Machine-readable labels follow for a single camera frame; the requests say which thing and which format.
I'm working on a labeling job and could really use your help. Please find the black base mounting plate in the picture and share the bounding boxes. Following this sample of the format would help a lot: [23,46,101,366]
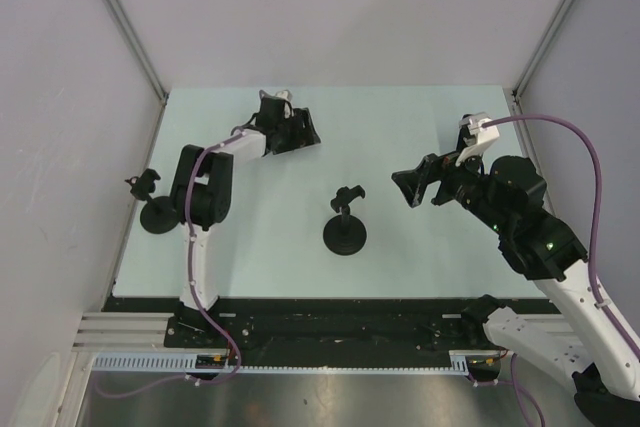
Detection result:
[103,297,497,367]

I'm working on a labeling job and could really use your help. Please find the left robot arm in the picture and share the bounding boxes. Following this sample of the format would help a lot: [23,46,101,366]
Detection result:
[170,90,321,347]

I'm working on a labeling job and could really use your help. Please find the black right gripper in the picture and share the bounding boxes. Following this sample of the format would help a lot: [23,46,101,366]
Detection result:
[392,140,512,235]

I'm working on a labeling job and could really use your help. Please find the aluminium frame post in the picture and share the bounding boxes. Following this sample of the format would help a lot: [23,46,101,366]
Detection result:
[102,0,168,105]
[510,0,578,103]

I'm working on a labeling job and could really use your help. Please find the aluminium frame post right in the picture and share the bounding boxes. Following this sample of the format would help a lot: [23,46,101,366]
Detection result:
[510,0,578,103]

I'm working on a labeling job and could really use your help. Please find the aluminium table rail right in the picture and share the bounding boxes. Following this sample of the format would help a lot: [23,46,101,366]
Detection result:
[507,89,571,253]

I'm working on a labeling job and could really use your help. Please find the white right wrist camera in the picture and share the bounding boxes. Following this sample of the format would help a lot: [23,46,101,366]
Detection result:
[455,112,500,167]

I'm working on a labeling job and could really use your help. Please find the black stand with ball joint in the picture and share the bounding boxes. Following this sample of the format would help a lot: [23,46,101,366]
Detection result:
[125,168,179,235]

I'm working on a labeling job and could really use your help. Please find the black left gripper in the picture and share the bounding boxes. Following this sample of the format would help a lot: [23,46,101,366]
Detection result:
[273,108,319,154]

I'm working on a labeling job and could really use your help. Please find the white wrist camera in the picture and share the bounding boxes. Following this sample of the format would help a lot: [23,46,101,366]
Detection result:
[275,89,293,118]
[455,112,500,167]

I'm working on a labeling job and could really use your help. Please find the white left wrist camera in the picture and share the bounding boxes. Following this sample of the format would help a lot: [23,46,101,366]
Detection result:
[275,89,293,118]

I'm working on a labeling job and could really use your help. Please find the aluminium frame post left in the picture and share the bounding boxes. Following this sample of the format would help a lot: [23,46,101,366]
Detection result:
[102,0,168,105]

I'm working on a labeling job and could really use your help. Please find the white slotted cable duct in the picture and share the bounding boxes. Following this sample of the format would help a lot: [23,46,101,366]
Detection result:
[91,352,479,376]

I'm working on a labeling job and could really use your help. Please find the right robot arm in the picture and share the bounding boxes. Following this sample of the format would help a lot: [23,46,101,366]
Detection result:
[391,152,639,426]

